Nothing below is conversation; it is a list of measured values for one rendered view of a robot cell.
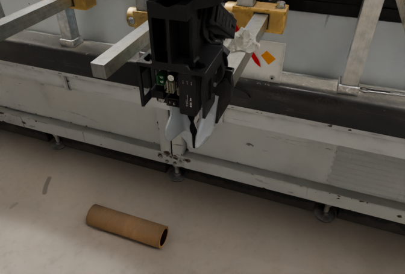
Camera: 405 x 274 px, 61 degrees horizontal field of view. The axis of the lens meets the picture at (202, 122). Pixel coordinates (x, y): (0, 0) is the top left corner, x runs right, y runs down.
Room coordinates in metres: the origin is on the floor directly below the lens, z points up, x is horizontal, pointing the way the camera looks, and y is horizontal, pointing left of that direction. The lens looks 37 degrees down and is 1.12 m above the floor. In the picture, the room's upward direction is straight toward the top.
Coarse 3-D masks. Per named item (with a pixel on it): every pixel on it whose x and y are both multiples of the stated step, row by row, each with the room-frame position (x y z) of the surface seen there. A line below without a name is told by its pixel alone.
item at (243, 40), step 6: (240, 30) 0.61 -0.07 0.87; (234, 36) 0.56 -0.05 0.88; (240, 36) 0.57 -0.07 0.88; (246, 36) 0.58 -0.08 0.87; (252, 36) 0.59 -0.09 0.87; (228, 42) 0.56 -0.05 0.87; (234, 42) 0.55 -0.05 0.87; (240, 42) 0.56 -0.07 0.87; (246, 42) 0.57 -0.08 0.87; (252, 42) 0.55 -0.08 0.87; (228, 48) 0.55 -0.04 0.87; (234, 48) 0.55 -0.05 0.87; (240, 48) 0.55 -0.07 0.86; (246, 48) 0.54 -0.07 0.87; (252, 48) 0.54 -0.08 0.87; (258, 48) 0.55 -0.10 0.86
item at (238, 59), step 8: (264, 0) 0.82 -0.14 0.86; (272, 0) 0.82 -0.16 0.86; (256, 16) 0.71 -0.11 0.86; (264, 16) 0.71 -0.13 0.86; (248, 24) 0.67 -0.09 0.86; (256, 24) 0.67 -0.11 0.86; (264, 24) 0.69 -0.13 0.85; (256, 32) 0.63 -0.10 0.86; (264, 32) 0.70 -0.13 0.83; (256, 40) 0.62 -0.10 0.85; (232, 56) 0.53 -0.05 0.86; (240, 56) 0.53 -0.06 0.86; (248, 56) 0.56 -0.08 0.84; (232, 64) 0.50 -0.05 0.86; (240, 64) 0.51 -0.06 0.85; (240, 72) 0.51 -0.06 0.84
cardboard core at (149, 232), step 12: (96, 204) 0.88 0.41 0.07; (96, 216) 0.82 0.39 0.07; (108, 216) 0.81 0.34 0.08; (120, 216) 0.81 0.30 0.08; (132, 216) 0.82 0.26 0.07; (108, 228) 0.78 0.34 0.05; (120, 228) 0.77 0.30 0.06; (132, 228) 0.77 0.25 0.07; (144, 228) 0.76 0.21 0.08; (156, 228) 0.76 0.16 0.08; (144, 240) 0.73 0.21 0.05; (156, 240) 0.72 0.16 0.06
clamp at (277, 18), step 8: (232, 8) 0.75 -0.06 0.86; (240, 8) 0.75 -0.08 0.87; (248, 8) 0.74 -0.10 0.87; (256, 8) 0.73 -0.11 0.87; (264, 8) 0.73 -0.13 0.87; (272, 8) 0.73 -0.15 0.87; (288, 8) 0.75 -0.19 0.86; (240, 16) 0.74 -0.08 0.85; (248, 16) 0.74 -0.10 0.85; (272, 16) 0.72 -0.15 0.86; (280, 16) 0.72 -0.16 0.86; (240, 24) 0.74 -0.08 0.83; (272, 24) 0.72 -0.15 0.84; (280, 24) 0.72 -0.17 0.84; (272, 32) 0.72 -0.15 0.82; (280, 32) 0.71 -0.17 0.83
